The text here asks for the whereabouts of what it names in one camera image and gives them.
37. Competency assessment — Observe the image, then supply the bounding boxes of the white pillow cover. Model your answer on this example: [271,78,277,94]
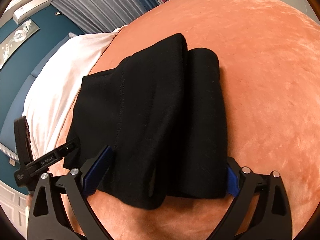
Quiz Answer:
[22,28,122,159]

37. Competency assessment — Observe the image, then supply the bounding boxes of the black pants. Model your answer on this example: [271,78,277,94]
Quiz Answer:
[63,34,228,209]

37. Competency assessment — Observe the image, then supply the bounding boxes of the person's hand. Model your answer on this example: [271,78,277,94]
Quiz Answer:
[26,194,33,208]

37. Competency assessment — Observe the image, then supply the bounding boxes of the blue upholstered headboard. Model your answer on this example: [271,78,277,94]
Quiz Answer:
[1,33,76,161]

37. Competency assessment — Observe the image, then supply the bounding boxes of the white air conditioner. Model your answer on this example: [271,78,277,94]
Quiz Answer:
[12,0,52,25]

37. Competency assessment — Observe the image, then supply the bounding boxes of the framed wall picture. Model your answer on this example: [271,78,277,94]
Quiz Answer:
[0,18,40,68]

